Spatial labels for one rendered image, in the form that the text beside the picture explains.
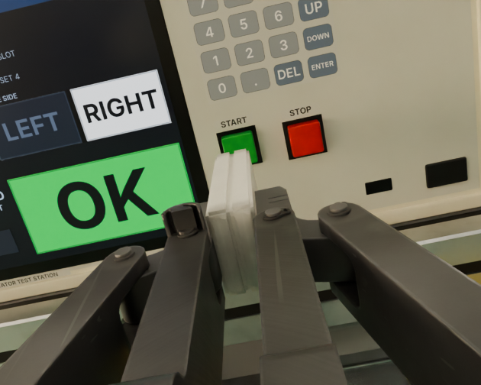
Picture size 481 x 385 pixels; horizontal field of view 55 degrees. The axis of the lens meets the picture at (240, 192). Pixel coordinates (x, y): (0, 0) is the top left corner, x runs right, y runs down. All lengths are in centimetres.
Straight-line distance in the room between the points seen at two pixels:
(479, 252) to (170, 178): 18
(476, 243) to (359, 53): 12
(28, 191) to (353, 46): 20
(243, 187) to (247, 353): 35
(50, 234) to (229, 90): 14
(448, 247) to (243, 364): 28
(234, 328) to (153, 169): 11
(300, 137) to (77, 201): 14
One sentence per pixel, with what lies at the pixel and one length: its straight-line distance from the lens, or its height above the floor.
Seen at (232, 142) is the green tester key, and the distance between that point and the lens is 26.
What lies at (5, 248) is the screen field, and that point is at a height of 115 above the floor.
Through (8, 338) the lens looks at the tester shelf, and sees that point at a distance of 32.
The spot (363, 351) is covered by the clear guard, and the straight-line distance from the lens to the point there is 28.
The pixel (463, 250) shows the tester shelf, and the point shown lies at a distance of 29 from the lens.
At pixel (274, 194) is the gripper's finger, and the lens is 17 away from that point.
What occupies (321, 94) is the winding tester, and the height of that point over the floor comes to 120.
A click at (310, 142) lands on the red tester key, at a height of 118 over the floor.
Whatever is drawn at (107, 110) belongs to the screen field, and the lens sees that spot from 27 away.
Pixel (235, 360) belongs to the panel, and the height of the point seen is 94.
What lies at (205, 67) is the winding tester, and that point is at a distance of 26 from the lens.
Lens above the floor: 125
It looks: 19 degrees down
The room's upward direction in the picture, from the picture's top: 13 degrees counter-clockwise
